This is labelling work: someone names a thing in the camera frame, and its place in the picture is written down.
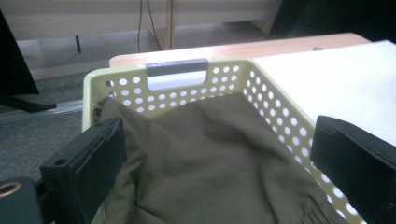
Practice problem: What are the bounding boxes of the black stand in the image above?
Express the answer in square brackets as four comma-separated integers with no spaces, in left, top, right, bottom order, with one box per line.
[0,92,58,114]

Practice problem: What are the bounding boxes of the olive green pants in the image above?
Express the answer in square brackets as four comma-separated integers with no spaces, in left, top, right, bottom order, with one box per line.
[92,92,349,224]

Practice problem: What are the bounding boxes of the light wooden cabinet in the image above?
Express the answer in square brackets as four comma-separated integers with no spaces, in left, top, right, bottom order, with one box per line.
[0,0,283,78]

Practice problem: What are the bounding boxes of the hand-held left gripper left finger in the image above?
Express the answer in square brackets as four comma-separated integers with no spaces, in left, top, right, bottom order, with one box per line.
[39,117,128,224]

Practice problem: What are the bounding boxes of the metal floor rail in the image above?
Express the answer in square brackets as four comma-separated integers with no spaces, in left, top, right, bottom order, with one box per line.
[0,99,85,126]

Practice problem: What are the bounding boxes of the pale yellow perforated plastic basket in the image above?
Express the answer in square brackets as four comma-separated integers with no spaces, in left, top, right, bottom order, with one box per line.
[81,57,368,224]

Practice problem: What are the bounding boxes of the black hanging cable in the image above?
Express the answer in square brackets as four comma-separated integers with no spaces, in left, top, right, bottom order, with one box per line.
[146,0,163,51]
[137,0,144,53]

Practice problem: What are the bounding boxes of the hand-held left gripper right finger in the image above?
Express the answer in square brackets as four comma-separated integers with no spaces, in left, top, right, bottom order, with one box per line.
[309,114,396,224]

